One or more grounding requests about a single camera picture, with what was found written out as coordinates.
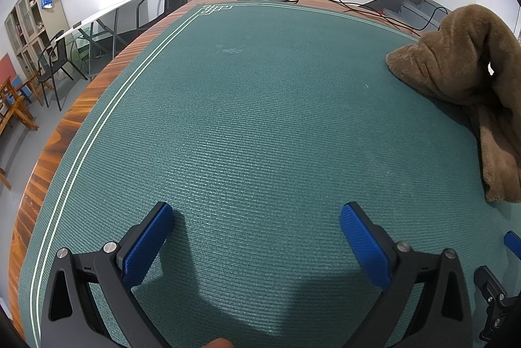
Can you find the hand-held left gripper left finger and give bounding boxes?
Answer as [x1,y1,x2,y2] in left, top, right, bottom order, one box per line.
[40,202,174,348]

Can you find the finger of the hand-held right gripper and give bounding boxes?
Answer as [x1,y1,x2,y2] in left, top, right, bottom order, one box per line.
[474,267,521,342]
[504,232,521,257]

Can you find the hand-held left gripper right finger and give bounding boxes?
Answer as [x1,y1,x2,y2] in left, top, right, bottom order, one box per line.
[340,202,473,348]

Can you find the brown fleece garment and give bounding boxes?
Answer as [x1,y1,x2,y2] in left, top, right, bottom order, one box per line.
[386,4,521,204]

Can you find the wooden chair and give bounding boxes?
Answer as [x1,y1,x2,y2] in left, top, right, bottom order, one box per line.
[0,163,13,192]

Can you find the green table mat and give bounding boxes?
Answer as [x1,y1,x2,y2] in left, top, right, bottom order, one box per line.
[18,2,521,348]

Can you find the wooden chairs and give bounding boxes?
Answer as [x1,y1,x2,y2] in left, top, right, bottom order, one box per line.
[0,77,40,134]

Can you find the black metal chair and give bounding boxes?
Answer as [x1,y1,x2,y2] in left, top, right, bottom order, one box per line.
[36,30,89,111]

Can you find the red board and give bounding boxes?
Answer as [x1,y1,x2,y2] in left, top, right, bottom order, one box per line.
[0,52,18,88]

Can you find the white folding table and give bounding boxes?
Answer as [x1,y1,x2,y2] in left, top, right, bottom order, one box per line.
[55,0,146,60]

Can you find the grey stairs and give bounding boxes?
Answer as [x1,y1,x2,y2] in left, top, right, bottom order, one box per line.
[361,0,453,34]

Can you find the beige glass door cabinet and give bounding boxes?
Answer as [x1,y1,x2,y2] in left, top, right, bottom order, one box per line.
[4,0,68,77]

